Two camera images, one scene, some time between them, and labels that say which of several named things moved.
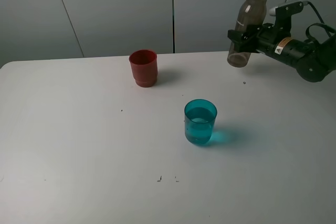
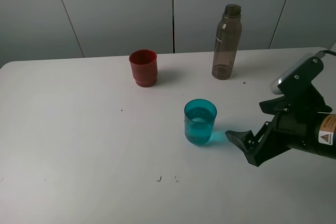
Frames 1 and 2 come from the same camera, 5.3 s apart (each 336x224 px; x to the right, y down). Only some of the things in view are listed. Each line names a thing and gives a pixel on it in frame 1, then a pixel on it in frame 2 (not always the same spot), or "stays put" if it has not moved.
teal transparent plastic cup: [200, 116] stays put
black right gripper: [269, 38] -> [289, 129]
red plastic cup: [144, 67] stays put
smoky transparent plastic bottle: [252, 11] -> [227, 41]
